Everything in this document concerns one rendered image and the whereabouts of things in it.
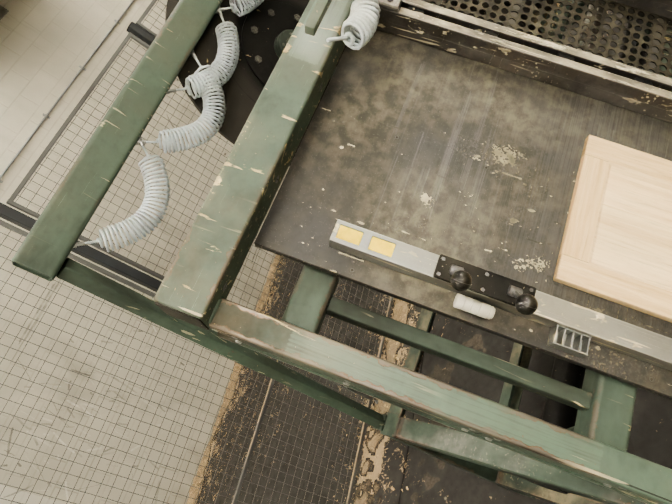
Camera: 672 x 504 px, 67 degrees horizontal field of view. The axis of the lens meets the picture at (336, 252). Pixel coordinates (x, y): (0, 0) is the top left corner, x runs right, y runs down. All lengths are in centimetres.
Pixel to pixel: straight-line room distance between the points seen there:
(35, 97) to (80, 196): 487
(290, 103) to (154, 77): 55
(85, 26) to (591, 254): 634
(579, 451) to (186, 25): 144
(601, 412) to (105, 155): 129
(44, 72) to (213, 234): 555
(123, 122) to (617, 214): 123
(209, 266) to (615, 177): 90
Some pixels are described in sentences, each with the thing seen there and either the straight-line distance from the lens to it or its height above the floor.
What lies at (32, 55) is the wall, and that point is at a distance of 654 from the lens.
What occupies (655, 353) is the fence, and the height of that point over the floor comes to 114.
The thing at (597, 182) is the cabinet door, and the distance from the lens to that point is 128.
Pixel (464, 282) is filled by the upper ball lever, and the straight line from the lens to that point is 92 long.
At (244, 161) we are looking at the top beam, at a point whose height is 192.
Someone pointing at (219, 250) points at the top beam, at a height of 189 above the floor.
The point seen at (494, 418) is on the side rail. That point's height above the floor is 137.
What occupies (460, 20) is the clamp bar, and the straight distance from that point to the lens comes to 137.
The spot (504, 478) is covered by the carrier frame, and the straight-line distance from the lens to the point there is 251.
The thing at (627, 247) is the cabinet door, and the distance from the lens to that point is 125.
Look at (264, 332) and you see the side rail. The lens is 98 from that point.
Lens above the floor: 212
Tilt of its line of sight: 25 degrees down
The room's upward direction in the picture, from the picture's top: 58 degrees counter-clockwise
